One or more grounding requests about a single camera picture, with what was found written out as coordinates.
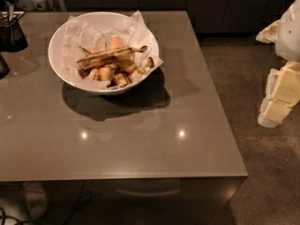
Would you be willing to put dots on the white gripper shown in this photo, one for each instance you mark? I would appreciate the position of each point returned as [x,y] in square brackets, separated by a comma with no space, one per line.
[289,35]

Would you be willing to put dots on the white ceramic bowl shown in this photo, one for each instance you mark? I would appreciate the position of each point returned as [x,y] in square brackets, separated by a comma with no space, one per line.
[55,46]

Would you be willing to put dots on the banana pieces pile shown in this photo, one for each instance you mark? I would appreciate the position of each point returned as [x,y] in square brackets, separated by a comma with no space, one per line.
[118,74]

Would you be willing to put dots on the browned whole banana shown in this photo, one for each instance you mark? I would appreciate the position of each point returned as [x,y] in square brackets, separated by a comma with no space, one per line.
[99,59]

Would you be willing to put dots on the dark round object left edge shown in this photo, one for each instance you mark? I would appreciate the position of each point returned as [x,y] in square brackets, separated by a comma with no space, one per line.
[4,69]

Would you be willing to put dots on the white paper liner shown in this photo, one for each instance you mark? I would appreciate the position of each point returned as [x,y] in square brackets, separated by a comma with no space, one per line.
[98,29]

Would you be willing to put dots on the black mesh pen holder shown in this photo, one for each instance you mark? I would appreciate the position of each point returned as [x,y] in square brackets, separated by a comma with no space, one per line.
[12,38]

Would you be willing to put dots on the white plastic bottle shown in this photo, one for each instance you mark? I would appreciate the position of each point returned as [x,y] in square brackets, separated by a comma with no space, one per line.
[40,4]

